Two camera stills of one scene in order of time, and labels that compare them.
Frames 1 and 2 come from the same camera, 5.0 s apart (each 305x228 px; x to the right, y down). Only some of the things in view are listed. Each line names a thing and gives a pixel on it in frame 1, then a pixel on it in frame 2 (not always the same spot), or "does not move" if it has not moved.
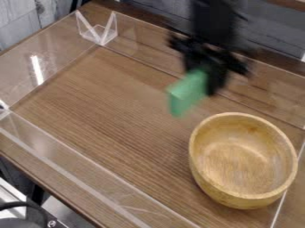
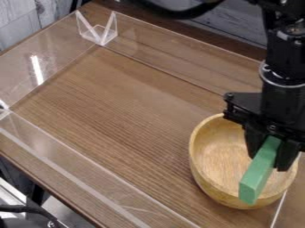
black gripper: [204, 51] → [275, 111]
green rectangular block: [188, 90] → [254, 184]
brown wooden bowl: [243, 158] does not move
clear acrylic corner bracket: [100, 34] does not move
